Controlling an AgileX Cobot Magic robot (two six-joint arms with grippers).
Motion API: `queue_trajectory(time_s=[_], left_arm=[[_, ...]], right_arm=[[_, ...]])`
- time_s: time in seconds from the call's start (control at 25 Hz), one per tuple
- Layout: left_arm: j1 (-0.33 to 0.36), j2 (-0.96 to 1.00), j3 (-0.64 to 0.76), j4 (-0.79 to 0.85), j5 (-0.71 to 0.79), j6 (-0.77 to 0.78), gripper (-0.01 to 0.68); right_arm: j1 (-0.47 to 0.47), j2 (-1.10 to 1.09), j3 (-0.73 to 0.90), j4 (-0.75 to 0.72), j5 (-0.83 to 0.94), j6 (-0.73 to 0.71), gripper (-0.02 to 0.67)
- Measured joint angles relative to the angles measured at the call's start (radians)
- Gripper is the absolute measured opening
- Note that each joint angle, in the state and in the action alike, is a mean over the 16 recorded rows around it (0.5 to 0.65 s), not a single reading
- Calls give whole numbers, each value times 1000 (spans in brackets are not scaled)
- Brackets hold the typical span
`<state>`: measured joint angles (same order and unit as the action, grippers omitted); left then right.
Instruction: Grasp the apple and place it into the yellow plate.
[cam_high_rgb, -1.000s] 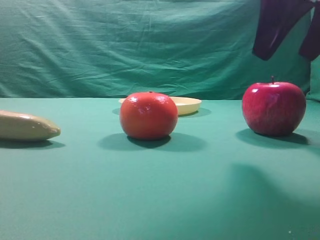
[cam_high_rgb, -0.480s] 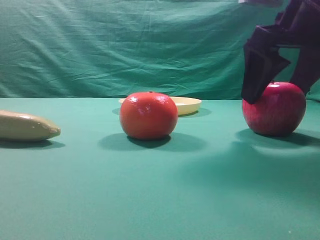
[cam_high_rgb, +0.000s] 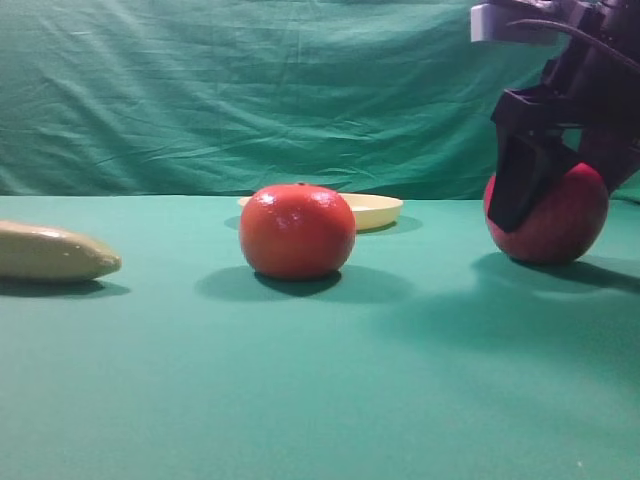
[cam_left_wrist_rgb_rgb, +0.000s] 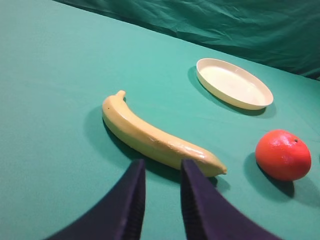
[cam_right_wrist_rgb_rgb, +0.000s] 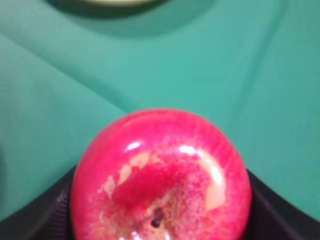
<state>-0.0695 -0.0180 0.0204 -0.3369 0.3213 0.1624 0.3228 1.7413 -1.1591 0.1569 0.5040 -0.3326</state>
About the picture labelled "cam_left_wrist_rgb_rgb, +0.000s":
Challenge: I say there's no pale yellow oval plate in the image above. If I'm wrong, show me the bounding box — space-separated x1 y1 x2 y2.
196 58 274 111

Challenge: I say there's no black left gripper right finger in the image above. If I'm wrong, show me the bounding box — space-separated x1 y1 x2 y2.
180 159 279 240

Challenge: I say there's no dark green backdrop cloth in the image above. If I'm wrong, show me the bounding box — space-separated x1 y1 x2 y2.
65 0 320 80

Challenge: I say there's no green table cloth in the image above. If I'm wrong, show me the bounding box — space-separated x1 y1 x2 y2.
0 0 320 240

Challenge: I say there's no yellow plastic banana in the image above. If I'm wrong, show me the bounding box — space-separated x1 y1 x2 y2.
102 90 227 177

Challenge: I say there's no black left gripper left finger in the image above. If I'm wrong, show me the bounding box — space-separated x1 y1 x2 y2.
48 159 146 240

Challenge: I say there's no orange-red round fruit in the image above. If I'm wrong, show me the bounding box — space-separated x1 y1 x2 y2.
255 129 312 181

